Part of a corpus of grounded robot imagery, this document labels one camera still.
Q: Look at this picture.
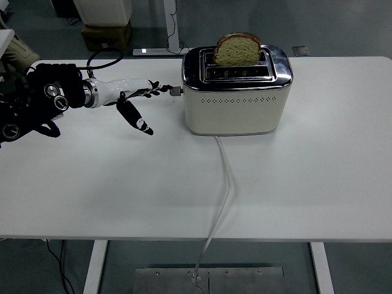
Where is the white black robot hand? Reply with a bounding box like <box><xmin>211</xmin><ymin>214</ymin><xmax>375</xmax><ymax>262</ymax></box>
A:
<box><xmin>95</xmin><ymin>78</ymin><xmax>174</xmax><ymax>137</ymax></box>

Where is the cream chrome two-slot toaster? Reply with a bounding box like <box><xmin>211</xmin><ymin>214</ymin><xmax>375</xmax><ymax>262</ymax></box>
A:
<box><xmin>181</xmin><ymin>45</ymin><xmax>294</xmax><ymax>137</ymax></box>

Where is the brown cardboard box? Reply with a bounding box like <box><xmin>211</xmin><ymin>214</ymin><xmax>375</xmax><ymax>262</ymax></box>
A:
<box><xmin>80</xmin><ymin>20</ymin><xmax>133</xmax><ymax>52</ymax></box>

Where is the white appliance housing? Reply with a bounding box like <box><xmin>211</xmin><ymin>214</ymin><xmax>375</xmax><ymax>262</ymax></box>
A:
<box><xmin>72</xmin><ymin>0</ymin><xmax>133</xmax><ymax>26</ymax></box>

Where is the white desk leg with foot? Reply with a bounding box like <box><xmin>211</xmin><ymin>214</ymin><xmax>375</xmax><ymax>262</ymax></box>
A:
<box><xmin>132</xmin><ymin>0</ymin><xmax>190</xmax><ymax>57</ymax></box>

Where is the black box on floor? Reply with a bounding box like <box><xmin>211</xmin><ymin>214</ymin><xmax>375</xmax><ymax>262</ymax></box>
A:
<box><xmin>51</xmin><ymin>0</ymin><xmax>81</xmax><ymax>18</ymax></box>

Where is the brown bread slice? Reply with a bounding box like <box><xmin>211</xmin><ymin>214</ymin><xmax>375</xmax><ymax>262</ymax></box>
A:
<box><xmin>213</xmin><ymin>32</ymin><xmax>262</xmax><ymax>67</ymax></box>

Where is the small white side table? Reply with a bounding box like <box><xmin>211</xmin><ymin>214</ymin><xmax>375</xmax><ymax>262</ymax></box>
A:
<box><xmin>0</xmin><ymin>29</ymin><xmax>15</xmax><ymax>61</ymax></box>

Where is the white table leg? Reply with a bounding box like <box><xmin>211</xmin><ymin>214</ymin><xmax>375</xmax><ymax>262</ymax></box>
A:
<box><xmin>309</xmin><ymin>241</ymin><xmax>335</xmax><ymax>294</ymax></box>
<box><xmin>83</xmin><ymin>240</ymin><xmax>108</xmax><ymax>294</ymax></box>

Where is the grey metal plate with screws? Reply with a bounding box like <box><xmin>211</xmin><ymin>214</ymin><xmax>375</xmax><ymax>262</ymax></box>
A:
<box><xmin>134</xmin><ymin>267</ymin><xmax>285</xmax><ymax>294</ymax></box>

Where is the thin black hanging cable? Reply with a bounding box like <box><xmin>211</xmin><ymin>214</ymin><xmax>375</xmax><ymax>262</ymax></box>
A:
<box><xmin>167</xmin><ymin>0</ymin><xmax>190</xmax><ymax>53</ymax></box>

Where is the white toaster power cable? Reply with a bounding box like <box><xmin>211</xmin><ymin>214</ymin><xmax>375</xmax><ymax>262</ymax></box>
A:
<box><xmin>192</xmin><ymin>135</ymin><xmax>234</xmax><ymax>294</ymax></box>

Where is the black cable under table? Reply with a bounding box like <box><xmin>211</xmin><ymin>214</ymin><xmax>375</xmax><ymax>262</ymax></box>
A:
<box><xmin>45</xmin><ymin>239</ymin><xmax>76</xmax><ymax>294</ymax></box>

